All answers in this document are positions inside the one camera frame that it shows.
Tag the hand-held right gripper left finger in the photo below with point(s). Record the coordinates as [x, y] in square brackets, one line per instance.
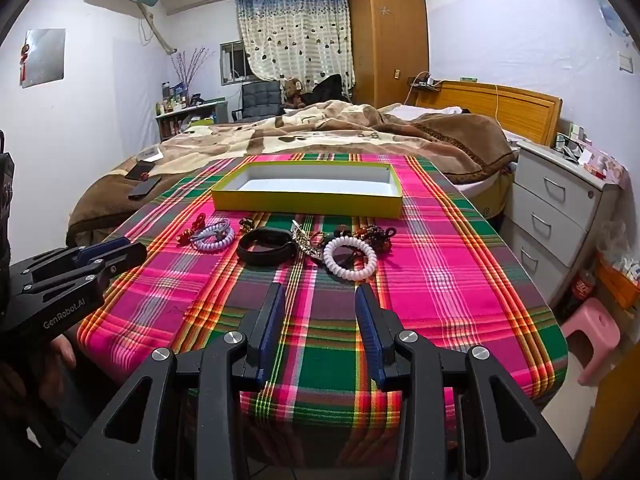
[274, 330]

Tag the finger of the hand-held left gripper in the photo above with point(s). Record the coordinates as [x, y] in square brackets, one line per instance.
[107, 248]
[125, 255]

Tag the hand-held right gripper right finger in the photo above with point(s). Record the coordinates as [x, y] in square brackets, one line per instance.
[367, 340]

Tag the red gold hair clip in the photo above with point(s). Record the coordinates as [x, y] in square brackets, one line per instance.
[185, 238]

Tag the black wristband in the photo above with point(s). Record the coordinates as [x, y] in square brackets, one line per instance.
[265, 255]

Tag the red bow hair clip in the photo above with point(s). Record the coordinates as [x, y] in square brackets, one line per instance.
[199, 220]

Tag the rhinestone hair clip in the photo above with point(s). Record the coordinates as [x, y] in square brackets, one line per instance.
[305, 242]

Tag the yellow-green shallow box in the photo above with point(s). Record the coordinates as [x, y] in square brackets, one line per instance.
[310, 200]

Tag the person's left hand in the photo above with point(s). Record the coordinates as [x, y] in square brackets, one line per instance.
[64, 351]

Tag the plain black phone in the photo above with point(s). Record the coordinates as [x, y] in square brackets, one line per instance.
[145, 187]

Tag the pink green plaid tablecloth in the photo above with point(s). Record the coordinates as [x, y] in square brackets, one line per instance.
[425, 285]

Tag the black phone with red charm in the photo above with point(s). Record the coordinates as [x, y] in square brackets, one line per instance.
[140, 170]

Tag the white booklet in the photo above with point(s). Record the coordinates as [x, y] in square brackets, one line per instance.
[150, 155]

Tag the small dark claw clip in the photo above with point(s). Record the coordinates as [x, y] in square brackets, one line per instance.
[245, 223]

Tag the desk with shelves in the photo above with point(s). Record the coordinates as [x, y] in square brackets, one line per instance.
[177, 120]

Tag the green box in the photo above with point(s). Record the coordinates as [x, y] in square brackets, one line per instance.
[202, 122]

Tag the row of bottles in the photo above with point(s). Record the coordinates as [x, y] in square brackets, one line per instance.
[172, 102]

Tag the purple branches in vase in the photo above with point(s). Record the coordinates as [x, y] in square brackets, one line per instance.
[190, 67]

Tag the brown cream blanket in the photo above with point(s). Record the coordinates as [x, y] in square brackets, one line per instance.
[300, 132]

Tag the black office chair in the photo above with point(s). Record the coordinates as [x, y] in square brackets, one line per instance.
[260, 97]

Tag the window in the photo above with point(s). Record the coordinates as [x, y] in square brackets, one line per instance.
[232, 62]

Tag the cola bottle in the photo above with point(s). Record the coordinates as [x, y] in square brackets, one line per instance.
[582, 290]

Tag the air conditioner pipe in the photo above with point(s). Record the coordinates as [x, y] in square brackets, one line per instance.
[157, 32]

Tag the pink plastic stool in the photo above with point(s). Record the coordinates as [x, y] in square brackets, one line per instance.
[592, 330]

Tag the grey nightstand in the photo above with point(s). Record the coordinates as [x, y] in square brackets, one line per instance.
[555, 210]

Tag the brown teddy bear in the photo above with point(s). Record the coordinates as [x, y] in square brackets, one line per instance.
[292, 91]

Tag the white pillow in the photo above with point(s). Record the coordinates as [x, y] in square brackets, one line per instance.
[425, 110]

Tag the black bag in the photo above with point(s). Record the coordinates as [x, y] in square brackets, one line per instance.
[327, 89]

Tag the orange storage box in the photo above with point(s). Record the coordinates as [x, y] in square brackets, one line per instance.
[617, 285]

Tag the wooden furniture panel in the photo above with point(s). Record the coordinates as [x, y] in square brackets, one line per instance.
[615, 410]

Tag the bedside shelf with power strip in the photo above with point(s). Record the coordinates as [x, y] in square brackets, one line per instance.
[425, 82]

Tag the clear plastic bag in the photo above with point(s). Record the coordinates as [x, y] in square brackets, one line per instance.
[612, 240]

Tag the heart print curtain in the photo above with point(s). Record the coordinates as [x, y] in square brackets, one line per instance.
[295, 40]

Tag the wooden bed headboard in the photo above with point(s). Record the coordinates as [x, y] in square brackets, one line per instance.
[520, 107]

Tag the clutter on nightstand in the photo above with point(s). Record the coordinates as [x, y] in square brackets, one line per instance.
[590, 157]

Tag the wooden wardrobe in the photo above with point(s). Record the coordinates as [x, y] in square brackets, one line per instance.
[387, 35]

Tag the reflective wall sheet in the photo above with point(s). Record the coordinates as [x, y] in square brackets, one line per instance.
[45, 57]

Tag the white wall switch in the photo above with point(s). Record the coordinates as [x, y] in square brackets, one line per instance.
[626, 62]

